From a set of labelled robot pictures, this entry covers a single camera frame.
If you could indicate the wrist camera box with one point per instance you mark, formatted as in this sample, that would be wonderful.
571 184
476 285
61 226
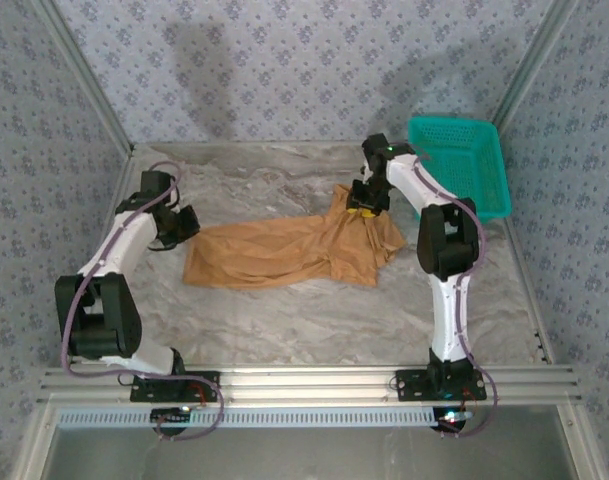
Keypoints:
371 150
154 185

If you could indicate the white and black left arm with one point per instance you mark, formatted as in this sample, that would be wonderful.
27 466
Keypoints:
124 240

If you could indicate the black controller board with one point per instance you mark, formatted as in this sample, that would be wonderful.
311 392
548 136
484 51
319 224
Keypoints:
451 417
169 416

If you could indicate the aluminium frame leg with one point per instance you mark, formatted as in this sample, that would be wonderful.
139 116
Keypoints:
576 440
34 440

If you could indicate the aluminium side rail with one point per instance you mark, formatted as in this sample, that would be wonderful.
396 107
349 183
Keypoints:
535 310
126 172

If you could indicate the orange t-shirt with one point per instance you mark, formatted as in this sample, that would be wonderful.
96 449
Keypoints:
284 255

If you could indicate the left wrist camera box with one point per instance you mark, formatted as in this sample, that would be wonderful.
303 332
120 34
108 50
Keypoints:
154 185

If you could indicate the aluminium corner post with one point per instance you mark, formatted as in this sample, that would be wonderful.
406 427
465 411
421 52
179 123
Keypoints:
89 75
534 65

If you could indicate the teal plastic basket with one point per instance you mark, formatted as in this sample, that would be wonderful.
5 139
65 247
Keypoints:
464 160

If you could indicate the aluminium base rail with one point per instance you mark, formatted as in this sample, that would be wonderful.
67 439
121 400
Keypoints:
309 385

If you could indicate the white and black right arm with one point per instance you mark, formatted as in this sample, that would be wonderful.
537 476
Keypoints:
451 310

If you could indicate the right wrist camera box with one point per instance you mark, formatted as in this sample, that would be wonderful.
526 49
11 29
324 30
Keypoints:
371 150

